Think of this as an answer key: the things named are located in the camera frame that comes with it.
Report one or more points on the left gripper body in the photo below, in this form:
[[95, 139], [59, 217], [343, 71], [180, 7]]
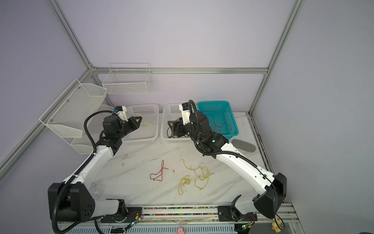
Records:
[[123, 130]]

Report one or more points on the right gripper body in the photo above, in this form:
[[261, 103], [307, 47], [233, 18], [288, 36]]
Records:
[[187, 130]]

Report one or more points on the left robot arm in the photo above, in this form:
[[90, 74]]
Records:
[[71, 202]]

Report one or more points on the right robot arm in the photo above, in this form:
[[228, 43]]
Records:
[[271, 189]]

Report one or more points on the middle white plastic basket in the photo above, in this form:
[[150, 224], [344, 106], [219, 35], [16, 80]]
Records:
[[171, 112]]

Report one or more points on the white plastic basket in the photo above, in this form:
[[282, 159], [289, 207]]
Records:
[[148, 131], [171, 112]]

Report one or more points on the left white plastic basket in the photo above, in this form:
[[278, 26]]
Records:
[[148, 131]]

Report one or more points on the teal plastic basket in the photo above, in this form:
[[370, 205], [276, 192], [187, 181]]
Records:
[[221, 118]]

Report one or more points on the white mesh two-tier shelf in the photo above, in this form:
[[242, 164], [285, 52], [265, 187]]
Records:
[[66, 116]]

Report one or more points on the clear plastic cup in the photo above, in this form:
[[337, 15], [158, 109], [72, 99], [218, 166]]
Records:
[[95, 191]]

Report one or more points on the pink object at front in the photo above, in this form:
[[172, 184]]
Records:
[[180, 230]]

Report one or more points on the yellow toy figure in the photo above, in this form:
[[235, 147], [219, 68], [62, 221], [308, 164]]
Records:
[[278, 224]]

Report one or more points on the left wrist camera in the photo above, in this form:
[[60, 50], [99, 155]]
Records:
[[121, 111]]

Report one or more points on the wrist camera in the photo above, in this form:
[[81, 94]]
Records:
[[121, 111], [186, 112]]

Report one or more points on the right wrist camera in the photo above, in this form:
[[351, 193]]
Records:
[[186, 112]]

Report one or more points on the white wire wall basket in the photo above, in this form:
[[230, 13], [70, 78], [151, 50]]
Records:
[[128, 78]]

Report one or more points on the aluminium front rail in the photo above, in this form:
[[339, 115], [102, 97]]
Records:
[[185, 213]]

